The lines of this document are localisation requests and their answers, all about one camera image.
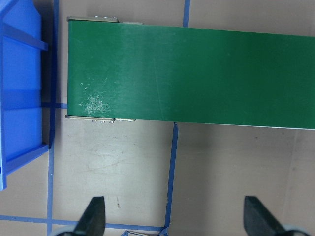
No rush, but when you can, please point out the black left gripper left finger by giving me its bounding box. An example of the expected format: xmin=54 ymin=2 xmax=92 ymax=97
xmin=72 ymin=196 xmax=105 ymax=236

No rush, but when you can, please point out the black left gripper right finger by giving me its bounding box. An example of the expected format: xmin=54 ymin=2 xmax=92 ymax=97
xmin=243 ymin=196 xmax=286 ymax=236

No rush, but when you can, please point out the green conveyor belt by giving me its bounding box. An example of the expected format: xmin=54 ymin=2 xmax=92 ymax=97
xmin=67 ymin=18 xmax=315 ymax=129

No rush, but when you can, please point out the blue left bin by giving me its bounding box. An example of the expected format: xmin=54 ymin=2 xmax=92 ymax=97
xmin=0 ymin=0 xmax=48 ymax=190

